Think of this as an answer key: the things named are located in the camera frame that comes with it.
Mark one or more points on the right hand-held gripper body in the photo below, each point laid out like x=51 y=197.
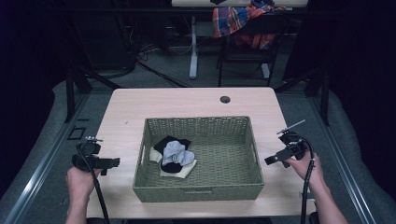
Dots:
x=293 y=145

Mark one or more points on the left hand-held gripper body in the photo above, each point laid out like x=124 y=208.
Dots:
x=88 y=148

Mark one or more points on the green woven basket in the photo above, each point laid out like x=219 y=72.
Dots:
x=218 y=161

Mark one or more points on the black sock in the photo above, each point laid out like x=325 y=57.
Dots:
x=170 y=141

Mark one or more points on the grey sock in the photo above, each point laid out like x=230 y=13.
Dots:
x=177 y=153

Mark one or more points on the pile of socks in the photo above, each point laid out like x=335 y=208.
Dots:
x=183 y=171

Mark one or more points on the person's right hand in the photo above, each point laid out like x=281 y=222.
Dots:
x=306 y=172

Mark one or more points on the person's left hand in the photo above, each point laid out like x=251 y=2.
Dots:
x=81 y=183

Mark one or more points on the black tape square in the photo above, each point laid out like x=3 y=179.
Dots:
x=77 y=133

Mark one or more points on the black metal stand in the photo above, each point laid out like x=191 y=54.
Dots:
x=70 y=93
x=325 y=96

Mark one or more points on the white table leg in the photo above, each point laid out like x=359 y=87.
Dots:
x=265 y=71
x=193 y=53

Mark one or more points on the black chair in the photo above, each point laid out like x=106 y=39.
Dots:
x=249 y=54

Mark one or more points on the plaid shirt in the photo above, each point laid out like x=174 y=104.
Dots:
x=230 y=20

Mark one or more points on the light background table top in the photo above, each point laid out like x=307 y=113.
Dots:
x=193 y=2

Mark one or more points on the aluminium floor rail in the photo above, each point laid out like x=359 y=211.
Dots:
x=342 y=168
x=43 y=165

